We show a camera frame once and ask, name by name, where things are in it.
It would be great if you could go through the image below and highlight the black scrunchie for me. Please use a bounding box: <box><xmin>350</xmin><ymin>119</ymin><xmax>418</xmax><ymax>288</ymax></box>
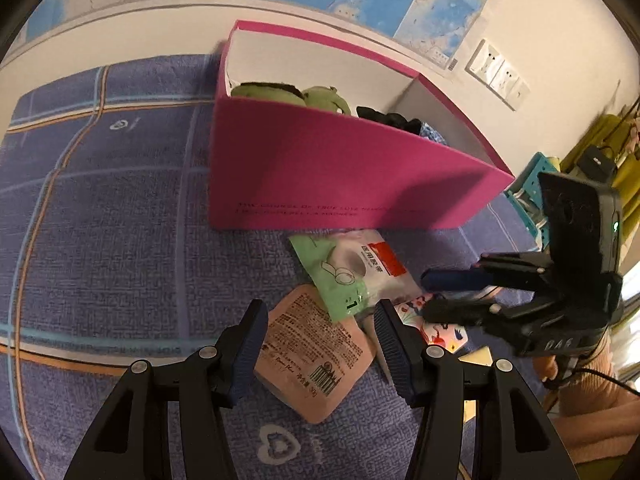
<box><xmin>356</xmin><ymin>105</ymin><xmax>425</xmax><ymax>136</ymax></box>

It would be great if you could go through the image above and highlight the small black bag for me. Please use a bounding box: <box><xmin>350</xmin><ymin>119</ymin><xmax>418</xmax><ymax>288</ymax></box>
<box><xmin>575</xmin><ymin>146</ymin><xmax>618</xmax><ymax>177</ymax></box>

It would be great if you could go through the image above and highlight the colourful wall map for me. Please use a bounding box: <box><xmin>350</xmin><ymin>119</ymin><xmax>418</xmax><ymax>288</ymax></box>
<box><xmin>20</xmin><ymin>0</ymin><xmax>511</xmax><ymax>73</ymax></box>

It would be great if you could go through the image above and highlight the yellow tissue packet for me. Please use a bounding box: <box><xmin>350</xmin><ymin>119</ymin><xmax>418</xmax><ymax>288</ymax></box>
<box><xmin>457</xmin><ymin>345</ymin><xmax>496</xmax><ymax>366</ymax></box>

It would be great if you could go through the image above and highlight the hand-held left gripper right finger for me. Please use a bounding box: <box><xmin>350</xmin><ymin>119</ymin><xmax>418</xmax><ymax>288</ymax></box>
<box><xmin>372</xmin><ymin>299</ymin><xmax>581</xmax><ymax>480</ymax></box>

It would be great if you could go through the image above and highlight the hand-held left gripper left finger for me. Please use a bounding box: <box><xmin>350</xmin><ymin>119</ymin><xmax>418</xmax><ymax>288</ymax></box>
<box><xmin>62</xmin><ymin>299</ymin><xmax>271</xmax><ymax>480</ymax></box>

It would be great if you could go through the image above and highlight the pink barcode packet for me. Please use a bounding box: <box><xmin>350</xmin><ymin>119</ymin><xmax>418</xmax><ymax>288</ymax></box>
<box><xmin>252</xmin><ymin>284</ymin><xmax>377</xmax><ymax>425</ymax></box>

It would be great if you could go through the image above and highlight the teal plastic basket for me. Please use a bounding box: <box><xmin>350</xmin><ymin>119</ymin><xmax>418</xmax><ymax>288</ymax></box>
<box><xmin>505</xmin><ymin>152</ymin><xmax>561</xmax><ymax>251</ymax></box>

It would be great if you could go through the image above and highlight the yellow-green hanging coat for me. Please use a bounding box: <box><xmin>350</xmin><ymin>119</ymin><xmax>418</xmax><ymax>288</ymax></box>
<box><xmin>560</xmin><ymin>105</ymin><xmax>640</xmax><ymax>211</ymax></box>

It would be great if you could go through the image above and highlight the person's right forearm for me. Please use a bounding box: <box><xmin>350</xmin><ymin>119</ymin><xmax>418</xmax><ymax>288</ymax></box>
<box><xmin>530</xmin><ymin>330</ymin><xmax>640</xmax><ymax>466</ymax></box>

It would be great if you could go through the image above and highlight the floral tissue packet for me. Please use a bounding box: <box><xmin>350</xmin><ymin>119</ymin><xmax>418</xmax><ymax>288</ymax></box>
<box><xmin>392</xmin><ymin>294</ymin><xmax>471</xmax><ymax>353</ymax></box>

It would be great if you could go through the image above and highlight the pink cardboard box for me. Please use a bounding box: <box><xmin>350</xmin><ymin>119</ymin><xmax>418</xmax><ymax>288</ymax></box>
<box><xmin>207</xmin><ymin>20</ymin><xmax>516</xmax><ymax>231</ymax></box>

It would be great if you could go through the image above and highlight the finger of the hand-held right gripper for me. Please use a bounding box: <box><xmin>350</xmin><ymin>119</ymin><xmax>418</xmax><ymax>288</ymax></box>
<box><xmin>421</xmin><ymin>252</ymin><xmax>551</xmax><ymax>293</ymax></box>
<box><xmin>422</xmin><ymin>294</ymin><xmax>546</xmax><ymax>333</ymax></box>

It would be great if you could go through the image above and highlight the green white medical tape packet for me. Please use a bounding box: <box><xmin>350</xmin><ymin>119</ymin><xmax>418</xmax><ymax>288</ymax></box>
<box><xmin>287</xmin><ymin>229</ymin><xmax>426</xmax><ymax>323</ymax></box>

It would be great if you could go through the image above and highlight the green frog plush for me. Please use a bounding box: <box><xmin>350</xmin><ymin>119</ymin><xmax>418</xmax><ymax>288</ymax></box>
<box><xmin>231</xmin><ymin>81</ymin><xmax>353</xmax><ymax>115</ymax></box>

